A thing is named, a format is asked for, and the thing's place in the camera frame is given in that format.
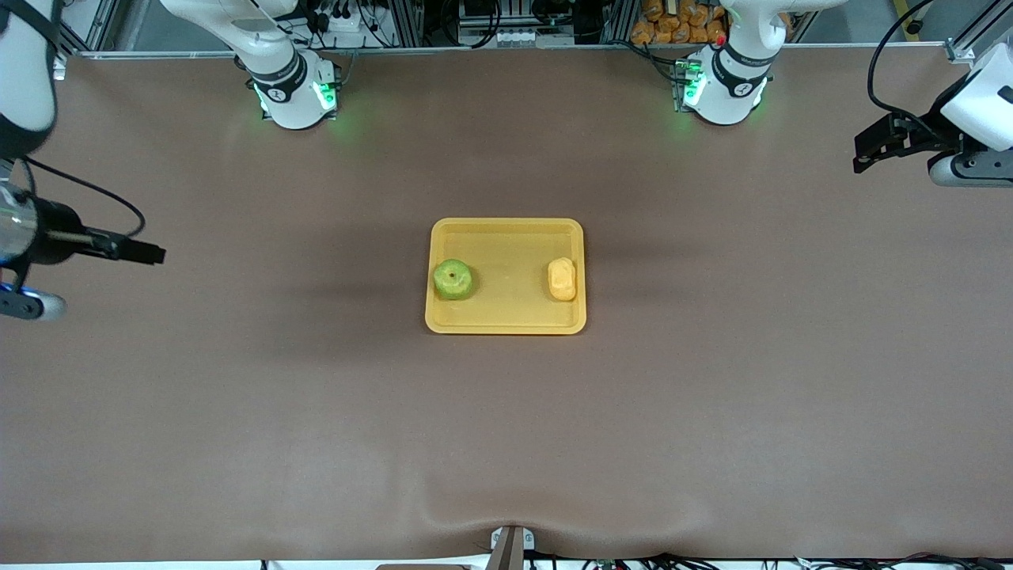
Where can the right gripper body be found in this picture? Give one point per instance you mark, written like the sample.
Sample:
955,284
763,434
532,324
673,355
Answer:
55,232

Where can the green apple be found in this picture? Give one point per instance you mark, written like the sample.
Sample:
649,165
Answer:
453,279

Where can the yellow potato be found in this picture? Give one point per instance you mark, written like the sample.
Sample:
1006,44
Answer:
562,279

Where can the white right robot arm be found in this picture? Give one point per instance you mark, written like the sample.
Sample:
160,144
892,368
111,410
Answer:
293,103

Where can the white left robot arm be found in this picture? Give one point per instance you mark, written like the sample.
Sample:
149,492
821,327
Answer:
728,95

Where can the yellow plastic tray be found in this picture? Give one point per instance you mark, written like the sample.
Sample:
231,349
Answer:
506,309

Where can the pile of orange objects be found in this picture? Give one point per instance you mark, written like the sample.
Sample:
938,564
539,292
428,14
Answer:
657,28

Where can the white power strip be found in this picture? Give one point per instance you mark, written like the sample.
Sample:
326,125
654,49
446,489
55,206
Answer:
348,24

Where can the grey electronics unit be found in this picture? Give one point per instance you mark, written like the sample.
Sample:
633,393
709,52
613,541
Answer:
514,36

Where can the brown table mat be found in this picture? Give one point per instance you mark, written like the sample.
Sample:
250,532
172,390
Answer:
506,435

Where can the aluminium frame profile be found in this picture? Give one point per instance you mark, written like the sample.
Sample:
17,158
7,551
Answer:
87,28
977,36

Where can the silver table edge rail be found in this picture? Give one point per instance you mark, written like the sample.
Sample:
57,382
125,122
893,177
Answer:
475,50

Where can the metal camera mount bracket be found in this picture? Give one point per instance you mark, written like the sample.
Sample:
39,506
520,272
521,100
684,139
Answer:
510,546

